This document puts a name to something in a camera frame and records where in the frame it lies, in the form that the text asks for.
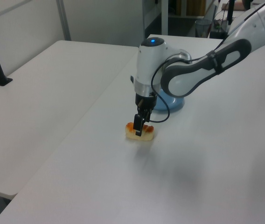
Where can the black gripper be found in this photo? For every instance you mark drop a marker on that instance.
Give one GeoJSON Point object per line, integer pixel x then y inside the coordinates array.
{"type": "Point", "coordinates": [145, 101]}

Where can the bread with orange topping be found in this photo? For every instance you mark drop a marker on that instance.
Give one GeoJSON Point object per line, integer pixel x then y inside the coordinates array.
{"type": "Point", "coordinates": [147, 136]}

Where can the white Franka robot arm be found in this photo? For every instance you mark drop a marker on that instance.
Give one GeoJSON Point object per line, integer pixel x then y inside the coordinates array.
{"type": "Point", "coordinates": [146, 60]}

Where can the blue plate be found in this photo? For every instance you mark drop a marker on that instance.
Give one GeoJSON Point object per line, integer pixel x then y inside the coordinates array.
{"type": "Point", "coordinates": [176, 105]}

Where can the black mesh wastebasket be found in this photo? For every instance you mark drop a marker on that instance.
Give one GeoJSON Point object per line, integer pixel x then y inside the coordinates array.
{"type": "Point", "coordinates": [203, 29]}

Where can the black box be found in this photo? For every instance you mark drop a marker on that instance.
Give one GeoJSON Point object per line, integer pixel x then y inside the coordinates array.
{"type": "Point", "coordinates": [218, 34]}

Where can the light wooden shelf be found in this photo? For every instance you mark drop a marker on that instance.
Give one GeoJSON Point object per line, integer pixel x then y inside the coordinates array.
{"type": "Point", "coordinates": [190, 8]}

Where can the grey metal rack frame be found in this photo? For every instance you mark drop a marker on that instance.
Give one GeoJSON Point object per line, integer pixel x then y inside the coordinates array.
{"type": "Point", "coordinates": [154, 16]}

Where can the grey aluminium post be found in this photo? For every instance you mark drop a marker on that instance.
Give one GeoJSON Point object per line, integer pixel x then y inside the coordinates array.
{"type": "Point", "coordinates": [63, 21]}

